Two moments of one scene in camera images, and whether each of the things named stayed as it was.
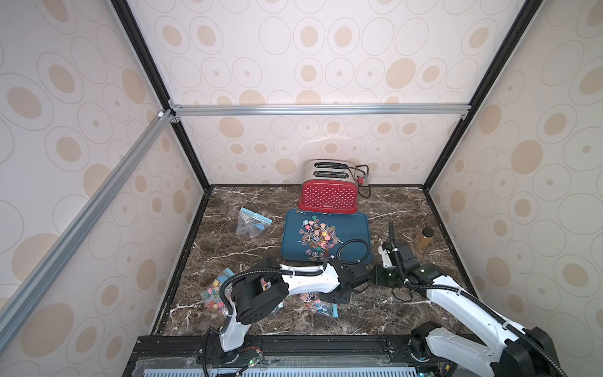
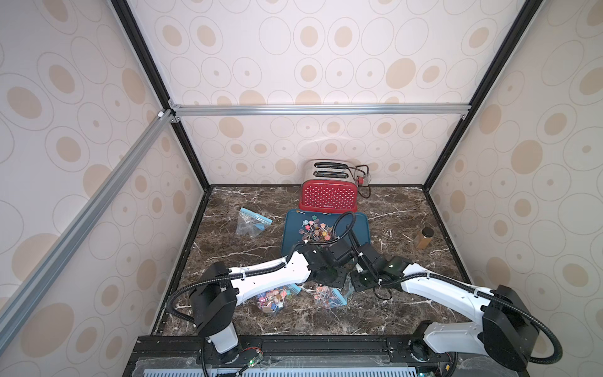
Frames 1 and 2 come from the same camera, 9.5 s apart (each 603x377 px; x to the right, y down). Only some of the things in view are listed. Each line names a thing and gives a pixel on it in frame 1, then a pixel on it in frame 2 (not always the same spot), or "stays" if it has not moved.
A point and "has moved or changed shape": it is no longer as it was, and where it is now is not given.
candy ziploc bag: (312, 301) has moved or changed shape
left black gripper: (327, 297) → (344, 272)
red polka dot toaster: (329, 186) stays
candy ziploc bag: (251, 223) stays
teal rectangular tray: (352, 231) stays
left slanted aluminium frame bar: (11, 310) stays
